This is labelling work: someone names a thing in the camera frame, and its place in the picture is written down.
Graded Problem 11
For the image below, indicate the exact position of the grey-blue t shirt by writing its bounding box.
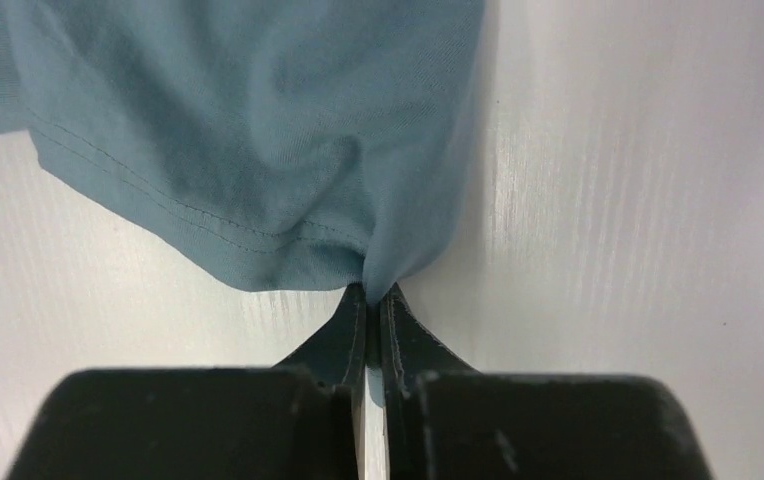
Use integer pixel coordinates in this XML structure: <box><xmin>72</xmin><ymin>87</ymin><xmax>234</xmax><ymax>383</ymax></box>
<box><xmin>0</xmin><ymin>1</ymin><xmax>485</xmax><ymax>301</ymax></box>

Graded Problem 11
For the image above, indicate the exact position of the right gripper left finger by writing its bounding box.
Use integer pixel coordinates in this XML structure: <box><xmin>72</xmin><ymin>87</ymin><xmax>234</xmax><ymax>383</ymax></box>
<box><xmin>275</xmin><ymin>284</ymin><xmax>368</xmax><ymax>479</ymax></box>

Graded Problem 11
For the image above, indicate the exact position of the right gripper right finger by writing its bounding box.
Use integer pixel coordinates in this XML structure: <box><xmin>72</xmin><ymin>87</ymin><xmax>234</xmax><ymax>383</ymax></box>
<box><xmin>379</xmin><ymin>285</ymin><xmax>474</xmax><ymax>479</ymax></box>

